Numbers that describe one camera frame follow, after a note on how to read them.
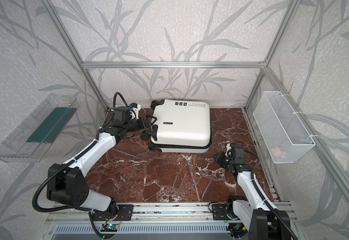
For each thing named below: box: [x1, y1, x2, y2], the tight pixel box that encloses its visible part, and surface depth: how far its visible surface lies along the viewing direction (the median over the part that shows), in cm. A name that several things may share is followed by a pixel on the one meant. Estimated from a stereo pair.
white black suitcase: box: [140, 99, 212, 154], surface depth 88 cm
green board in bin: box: [26, 107, 77, 144], surface depth 68 cm
